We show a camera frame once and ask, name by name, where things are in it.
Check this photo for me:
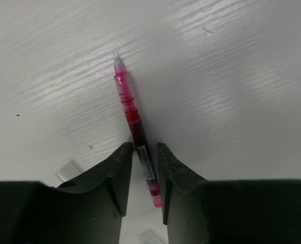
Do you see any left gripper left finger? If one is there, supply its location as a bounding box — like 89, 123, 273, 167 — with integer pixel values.
56, 142, 133, 243

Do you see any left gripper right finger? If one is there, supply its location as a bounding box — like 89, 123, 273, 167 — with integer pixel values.
157, 143, 216, 243

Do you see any clear pen cap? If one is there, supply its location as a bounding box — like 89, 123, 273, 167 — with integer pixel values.
54, 160, 84, 182
137, 228, 167, 244

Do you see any red pink pen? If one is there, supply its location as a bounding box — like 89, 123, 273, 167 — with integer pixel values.
113, 52, 162, 208

